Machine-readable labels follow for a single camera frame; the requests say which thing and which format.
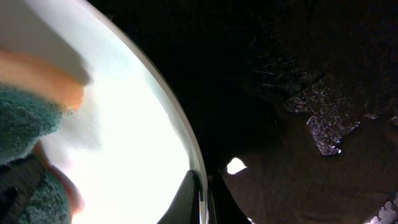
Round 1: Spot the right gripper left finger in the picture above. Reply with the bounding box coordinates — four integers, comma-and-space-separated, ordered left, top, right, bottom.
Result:
158, 170, 201, 224

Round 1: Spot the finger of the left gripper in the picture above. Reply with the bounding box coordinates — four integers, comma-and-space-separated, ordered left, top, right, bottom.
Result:
1, 155, 46, 224

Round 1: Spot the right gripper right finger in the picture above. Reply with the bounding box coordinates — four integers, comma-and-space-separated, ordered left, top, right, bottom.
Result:
208, 174, 249, 224

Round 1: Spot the light blue plate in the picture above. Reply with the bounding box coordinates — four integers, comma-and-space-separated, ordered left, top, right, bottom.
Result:
1, 0, 209, 223

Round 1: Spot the green yellow sponge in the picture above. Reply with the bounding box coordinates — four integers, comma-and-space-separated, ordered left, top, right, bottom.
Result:
1, 51, 85, 224

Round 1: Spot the black round tray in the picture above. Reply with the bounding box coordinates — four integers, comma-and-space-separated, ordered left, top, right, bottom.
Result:
93, 0, 397, 223

